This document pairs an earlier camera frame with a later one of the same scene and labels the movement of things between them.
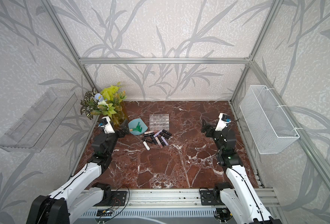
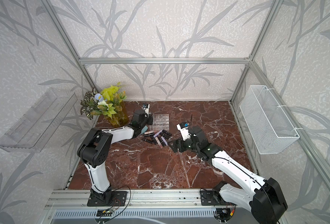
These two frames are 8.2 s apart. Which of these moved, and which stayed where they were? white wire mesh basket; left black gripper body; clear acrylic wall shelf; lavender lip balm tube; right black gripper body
Moved: left black gripper body; right black gripper body
Stayed: clear acrylic wall shelf; white wire mesh basket; lavender lip balm tube
